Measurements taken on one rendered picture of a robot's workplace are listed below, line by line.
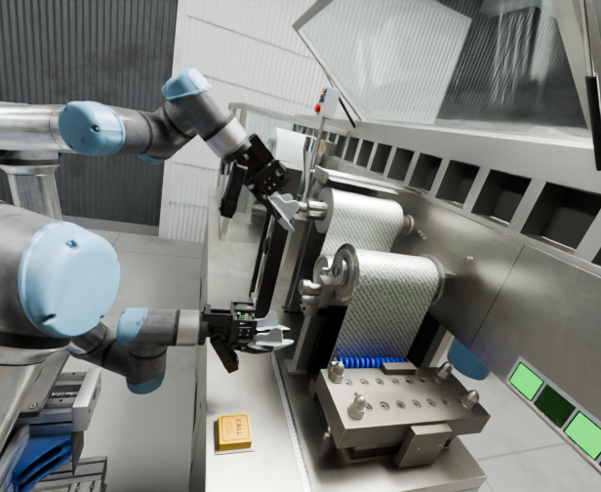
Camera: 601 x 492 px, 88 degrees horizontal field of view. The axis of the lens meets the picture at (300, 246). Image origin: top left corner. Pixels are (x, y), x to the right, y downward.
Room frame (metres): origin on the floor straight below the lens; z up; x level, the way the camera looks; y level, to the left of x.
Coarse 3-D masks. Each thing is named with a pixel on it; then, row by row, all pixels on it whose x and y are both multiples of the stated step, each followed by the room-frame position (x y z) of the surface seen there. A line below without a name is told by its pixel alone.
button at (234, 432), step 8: (224, 416) 0.51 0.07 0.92; (232, 416) 0.52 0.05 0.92; (240, 416) 0.52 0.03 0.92; (248, 416) 0.53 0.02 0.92; (224, 424) 0.49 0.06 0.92; (232, 424) 0.50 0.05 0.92; (240, 424) 0.50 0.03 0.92; (248, 424) 0.51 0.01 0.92; (224, 432) 0.47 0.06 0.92; (232, 432) 0.48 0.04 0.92; (240, 432) 0.48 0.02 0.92; (248, 432) 0.49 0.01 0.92; (224, 440) 0.46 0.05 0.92; (232, 440) 0.46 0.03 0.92; (240, 440) 0.46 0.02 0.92; (248, 440) 0.47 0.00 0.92; (224, 448) 0.45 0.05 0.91; (232, 448) 0.46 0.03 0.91; (240, 448) 0.46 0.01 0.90
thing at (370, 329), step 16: (352, 304) 0.67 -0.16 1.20; (368, 304) 0.68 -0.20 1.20; (384, 304) 0.70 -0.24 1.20; (400, 304) 0.72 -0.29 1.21; (352, 320) 0.67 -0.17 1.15; (368, 320) 0.69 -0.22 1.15; (384, 320) 0.71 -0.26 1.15; (400, 320) 0.72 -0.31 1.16; (416, 320) 0.74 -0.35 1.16; (352, 336) 0.68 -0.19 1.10; (368, 336) 0.70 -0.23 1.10; (384, 336) 0.71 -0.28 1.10; (400, 336) 0.73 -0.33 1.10; (336, 352) 0.67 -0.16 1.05; (352, 352) 0.69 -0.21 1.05; (368, 352) 0.70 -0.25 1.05; (384, 352) 0.72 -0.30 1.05; (400, 352) 0.74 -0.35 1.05
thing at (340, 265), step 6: (336, 258) 0.73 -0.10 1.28; (342, 258) 0.72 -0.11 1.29; (336, 264) 0.73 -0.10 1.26; (342, 264) 0.70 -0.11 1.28; (336, 270) 0.72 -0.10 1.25; (342, 270) 0.69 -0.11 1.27; (348, 270) 0.69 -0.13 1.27; (330, 276) 0.73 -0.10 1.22; (336, 276) 0.71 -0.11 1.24; (342, 276) 0.68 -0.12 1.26; (336, 282) 0.70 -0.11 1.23; (342, 282) 0.69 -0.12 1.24
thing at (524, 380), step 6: (522, 366) 0.57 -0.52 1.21; (516, 372) 0.58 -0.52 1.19; (522, 372) 0.57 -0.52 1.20; (528, 372) 0.56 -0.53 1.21; (516, 378) 0.57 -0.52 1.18; (522, 378) 0.56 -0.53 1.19; (528, 378) 0.55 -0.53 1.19; (534, 378) 0.55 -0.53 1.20; (516, 384) 0.56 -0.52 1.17; (522, 384) 0.56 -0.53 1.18; (528, 384) 0.55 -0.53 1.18; (534, 384) 0.54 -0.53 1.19; (540, 384) 0.53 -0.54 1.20; (522, 390) 0.55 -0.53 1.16; (528, 390) 0.54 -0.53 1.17; (534, 390) 0.53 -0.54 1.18; (528, 396) 0.54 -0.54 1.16
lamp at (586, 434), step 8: (576, 424) 0.46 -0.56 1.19; (584, 424) 0.45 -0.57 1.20; (592, 424) 0.44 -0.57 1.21; (568, 432) 0.46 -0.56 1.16; (576, 432) 0.45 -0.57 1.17; (584, 432) 0.45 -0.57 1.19; (592, 432) 0.44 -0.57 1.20; (600, 432) 0.43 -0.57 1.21; (576, 440) 0.45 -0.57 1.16; (584, 440) 0.44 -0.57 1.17; (592, 440) 0.43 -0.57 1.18; (600, 440) 0.43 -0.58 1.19; (584, 448) 0.43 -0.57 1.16; (592, 448) 0.43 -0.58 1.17; (600, 448) 0.42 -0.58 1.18; (592, 456) 0.42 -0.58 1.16
